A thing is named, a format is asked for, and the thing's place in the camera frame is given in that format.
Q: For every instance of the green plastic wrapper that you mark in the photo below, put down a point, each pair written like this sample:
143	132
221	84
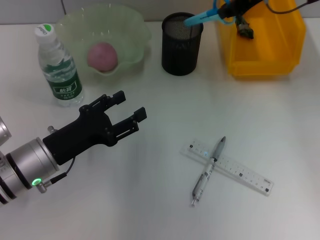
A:
246	31

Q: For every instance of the transparent plastic ruler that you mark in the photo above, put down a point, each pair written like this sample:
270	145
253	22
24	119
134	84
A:
237	170

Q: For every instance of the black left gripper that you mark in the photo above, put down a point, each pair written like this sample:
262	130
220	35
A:
80	132

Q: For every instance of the black mesh pen holder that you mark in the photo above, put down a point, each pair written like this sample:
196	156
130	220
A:
181	50

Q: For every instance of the blue scissors with sheath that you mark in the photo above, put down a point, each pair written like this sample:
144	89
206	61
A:
200	17

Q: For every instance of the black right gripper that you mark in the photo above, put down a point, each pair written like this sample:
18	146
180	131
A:
247	6

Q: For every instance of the pink peach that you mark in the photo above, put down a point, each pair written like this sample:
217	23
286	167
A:
102	57

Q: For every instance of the grey white pen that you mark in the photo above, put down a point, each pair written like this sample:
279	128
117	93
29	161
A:
202	182

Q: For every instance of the translucent green wavy fruit bowl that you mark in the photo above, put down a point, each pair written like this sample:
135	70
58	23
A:
112	30

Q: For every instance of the clear water bottle green label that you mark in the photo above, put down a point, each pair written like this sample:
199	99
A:
60	75

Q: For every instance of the yellow plastic bin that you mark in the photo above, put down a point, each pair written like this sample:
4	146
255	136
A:
270	50

